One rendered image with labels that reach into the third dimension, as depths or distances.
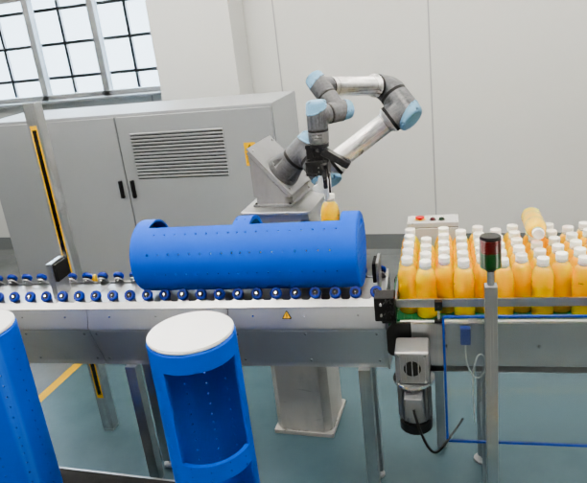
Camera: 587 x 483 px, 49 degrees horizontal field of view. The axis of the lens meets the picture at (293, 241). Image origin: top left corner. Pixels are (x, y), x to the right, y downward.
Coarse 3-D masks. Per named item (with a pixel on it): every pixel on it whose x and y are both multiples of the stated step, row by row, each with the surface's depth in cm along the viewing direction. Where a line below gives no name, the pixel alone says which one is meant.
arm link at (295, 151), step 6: (306, 132) 272; (300, 138) 271; (306, 138) 270; (294, 144) 273; (300, 144) 271; (288, 150) 276; (294, 150) 273; (300, 150) 271; (288, 156) 275; (294, 156) 274; (300, 156) 272; (306, 156) 270; (294, 162) 275; (300, 162) 273
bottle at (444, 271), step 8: (440, 264) 221; (448, 264) 220; (440, 272) 220; (448, 272) 219; (440, 280) 220; (448, 280) 220; (440, 288) 222; (448, 288) 221; (440, 296) 223; (448, 296) 222; (440, 312) 225; (448, 312) 224
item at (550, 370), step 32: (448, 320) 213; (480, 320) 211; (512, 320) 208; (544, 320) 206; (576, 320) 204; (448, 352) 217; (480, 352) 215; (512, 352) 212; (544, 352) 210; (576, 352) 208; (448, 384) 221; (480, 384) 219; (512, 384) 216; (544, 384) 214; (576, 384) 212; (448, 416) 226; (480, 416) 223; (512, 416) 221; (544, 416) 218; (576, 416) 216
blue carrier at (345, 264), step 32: (160, 224) 264; (256, 224) 238; (288, 224) 235; (320, 224) 232; (352, 224) 229; (160, 256) 243; (192, 256) 240; (224, 256) 237; (256, 256) 234; (288, 256) 231; (320, 256) 229; (352, 256) 226; (160, 288) 253; (192, 288) 251; (224, 288) 249
